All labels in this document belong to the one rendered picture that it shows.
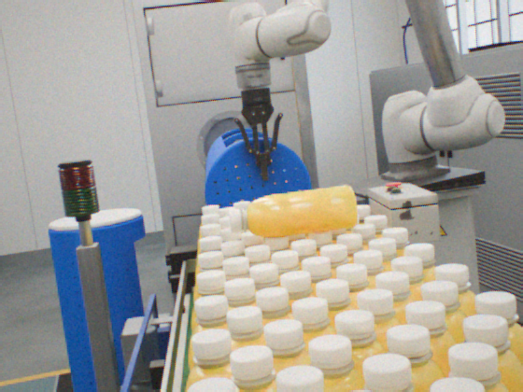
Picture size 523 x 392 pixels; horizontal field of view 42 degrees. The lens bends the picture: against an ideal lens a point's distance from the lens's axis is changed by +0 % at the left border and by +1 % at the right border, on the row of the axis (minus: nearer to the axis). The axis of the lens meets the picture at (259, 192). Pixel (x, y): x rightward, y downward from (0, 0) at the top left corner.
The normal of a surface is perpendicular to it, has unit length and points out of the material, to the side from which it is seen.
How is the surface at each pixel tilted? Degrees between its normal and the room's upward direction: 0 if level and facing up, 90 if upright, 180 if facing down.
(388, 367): 0
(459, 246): 90
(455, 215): 90
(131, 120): 90
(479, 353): 0
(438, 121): 103
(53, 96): 90
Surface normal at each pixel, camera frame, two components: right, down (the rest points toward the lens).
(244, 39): -0.65, 0.22
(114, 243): 0.52, 0.05
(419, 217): 0.07, 0.12
